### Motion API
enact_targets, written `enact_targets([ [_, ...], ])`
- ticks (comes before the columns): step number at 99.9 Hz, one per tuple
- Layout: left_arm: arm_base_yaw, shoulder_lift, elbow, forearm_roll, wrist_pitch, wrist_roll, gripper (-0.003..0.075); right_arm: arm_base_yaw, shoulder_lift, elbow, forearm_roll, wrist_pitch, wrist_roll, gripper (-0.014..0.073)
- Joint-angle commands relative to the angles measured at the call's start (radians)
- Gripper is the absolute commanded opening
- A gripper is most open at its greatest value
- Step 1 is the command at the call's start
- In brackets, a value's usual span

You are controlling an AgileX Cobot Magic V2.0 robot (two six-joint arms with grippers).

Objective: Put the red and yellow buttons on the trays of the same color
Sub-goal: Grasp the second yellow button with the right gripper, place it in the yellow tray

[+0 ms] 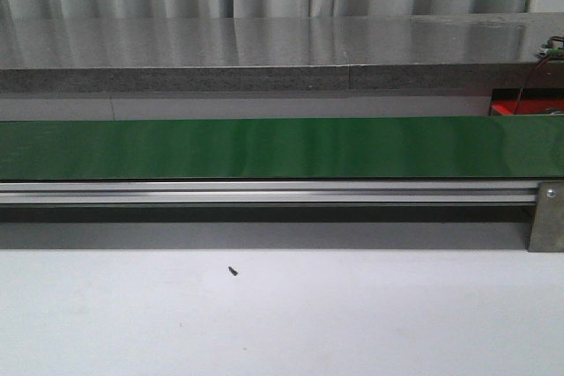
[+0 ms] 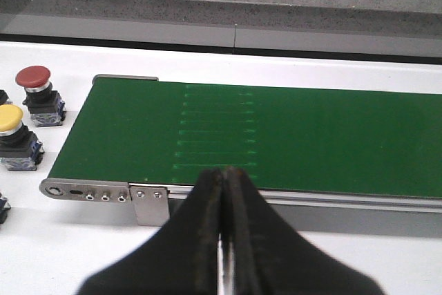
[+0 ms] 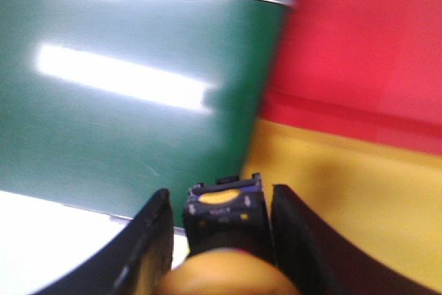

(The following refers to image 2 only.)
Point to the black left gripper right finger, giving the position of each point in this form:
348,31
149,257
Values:
267,256

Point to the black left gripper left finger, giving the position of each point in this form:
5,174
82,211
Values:
181,258

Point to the green conveyor belt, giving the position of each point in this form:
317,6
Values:
241,132

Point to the yellow mushroom push button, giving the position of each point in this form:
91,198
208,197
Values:
21,149

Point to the red mushroom push button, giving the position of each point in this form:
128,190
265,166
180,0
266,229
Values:
45,105

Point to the black push button partial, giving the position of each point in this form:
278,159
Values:
4,99

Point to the grey stone counter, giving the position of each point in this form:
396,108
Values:
390,27

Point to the steel left support bracket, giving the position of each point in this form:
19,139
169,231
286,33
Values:
151,204

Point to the aluminium conveyor frame rail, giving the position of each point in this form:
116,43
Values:
207,195

